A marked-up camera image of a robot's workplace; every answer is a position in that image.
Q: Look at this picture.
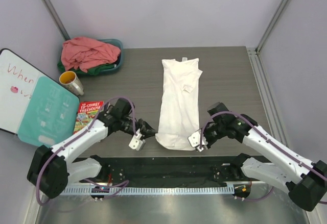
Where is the teal mat sheet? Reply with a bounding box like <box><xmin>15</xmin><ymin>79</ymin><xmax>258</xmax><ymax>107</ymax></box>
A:
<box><xmin>17</xmin><ymin>76</ymin><xmax>80</xmax><ymax>147</ymax></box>

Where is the yellow inside mug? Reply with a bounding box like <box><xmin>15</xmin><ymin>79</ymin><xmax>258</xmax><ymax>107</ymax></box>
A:
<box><xmin>59</xmin><ymin>71</ymin><xmax>84</xmax><ymax>96</ymax></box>

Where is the right corner aluminium post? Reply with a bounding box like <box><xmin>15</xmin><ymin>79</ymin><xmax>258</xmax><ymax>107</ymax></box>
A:
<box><xmin>255</xmin><ymin>0</ymin><xmax>291</xmax><ymax>54</ymax></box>

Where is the purple cable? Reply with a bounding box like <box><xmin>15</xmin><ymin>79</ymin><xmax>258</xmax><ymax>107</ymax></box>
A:
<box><xmin>199</xmin><ymin>110</ymin><xmax>327</xmax><ymax>201</ymax></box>
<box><xmin>35</xmin><ymin>96</ymin><xmax>140</xmax><ymax>206</ymax></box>

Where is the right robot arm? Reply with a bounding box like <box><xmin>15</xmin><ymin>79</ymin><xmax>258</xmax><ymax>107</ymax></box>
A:
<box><xmin>200</xmin><ymin>102</ymin><xmax>326</xmax><ymax>212</ymax></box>

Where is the teal laundry basket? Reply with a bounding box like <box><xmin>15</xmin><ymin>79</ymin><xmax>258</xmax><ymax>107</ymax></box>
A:
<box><xmin>57</xmin><ymin>38</ymin><xmax>125</xmax><ymax>76</ymax></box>

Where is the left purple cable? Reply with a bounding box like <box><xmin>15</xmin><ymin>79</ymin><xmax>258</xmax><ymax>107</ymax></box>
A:
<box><xmin>35</xmin><ymin>96</ymin><xmax>140</xmax><ymax>206</ymax></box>

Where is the white slotted cable duct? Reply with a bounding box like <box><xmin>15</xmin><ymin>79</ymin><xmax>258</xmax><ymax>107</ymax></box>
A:
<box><xmin>61</xmin><ymin>184</ymin><xmax>235</xmax><ymax>196</ymax></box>

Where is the corner aluminium post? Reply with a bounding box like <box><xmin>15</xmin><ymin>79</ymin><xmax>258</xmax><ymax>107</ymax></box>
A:
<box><xmin>41</xmin><ymin>0</ymin><xmax>70</xmax><ymax>40</ymax></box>
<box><xmin>255</xmin><ymin>0</ymin><xmax>291</xmax><ymax>54</ymax></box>

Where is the left corner aluminium post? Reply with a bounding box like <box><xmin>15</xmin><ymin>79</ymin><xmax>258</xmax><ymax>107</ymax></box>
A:
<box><xmin>41</xmin><ymin>0</ymin><xmax>70</xmax><ymax>40</ymax></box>

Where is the green t shirt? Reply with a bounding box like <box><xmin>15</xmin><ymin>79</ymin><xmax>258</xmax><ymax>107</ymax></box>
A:
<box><xmin>56</xmin><ymin>60</ymin><xmax>115</xmax><ymax>77</ymax></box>

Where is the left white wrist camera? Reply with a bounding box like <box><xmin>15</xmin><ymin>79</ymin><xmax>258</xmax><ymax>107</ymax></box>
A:
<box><xmin>128</xmin><ymin>129</ymin><xmax>146</xmax><ymax>151</ymax></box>

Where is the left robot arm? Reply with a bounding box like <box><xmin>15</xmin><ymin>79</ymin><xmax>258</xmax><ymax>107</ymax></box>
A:
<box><xmin>27</xmin><ymin>97</ymin><xmax>156</xmax><ymax>199</ymax></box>

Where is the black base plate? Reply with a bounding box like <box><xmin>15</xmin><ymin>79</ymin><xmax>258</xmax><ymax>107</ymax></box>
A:
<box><xmin>89</xmin><ymin>156</ymin><xmax>248</xmax><ymax>188</ymax></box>

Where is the whiteboard with red writing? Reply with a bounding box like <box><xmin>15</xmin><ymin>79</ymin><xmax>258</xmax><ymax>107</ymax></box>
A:
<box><xmin>1</xmin><ymin>49</ymin><xmax>43</xmax><ymax>134</ymax></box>

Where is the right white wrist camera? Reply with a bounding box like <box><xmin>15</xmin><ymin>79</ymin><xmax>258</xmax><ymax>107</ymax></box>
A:
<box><xmin>188</xmin><ymin>129</ymin><xmax>207</xmax><ymax>152</ymax></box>

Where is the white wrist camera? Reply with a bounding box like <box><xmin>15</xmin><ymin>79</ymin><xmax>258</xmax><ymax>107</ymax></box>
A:
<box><xmin>188</xmin><ymin>129</ymin><xmax>207</xmax><ymax>152</ymax></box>
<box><xmin>128</xmin><ymin>129</ymin><xmax>146</xmax><ymax>151</ymax></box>

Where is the pink t shirt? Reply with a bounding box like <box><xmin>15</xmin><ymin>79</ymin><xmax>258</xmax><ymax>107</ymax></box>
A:
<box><xmin>61</xmin><ymin>36</ymin><xmax>121</xmax><ymax>73</ymax></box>

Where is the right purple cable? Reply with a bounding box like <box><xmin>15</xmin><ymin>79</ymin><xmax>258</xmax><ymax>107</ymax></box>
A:
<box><xmin>199</xmin><ymin>110</ymin><xmax>327</xmax><ymax>201</ymax></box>

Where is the red book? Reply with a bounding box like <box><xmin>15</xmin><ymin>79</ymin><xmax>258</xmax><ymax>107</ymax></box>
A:
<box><xmin>73</xmin><ymin>101</ymin><xmax>104</xmax><ymax>134</ymax></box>

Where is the white t shirt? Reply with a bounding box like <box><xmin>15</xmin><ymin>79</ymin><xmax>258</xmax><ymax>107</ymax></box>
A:
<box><xmin>155</xmin><ymin>58</ymin><xmax>202</xmax><ymax>151</ymax></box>

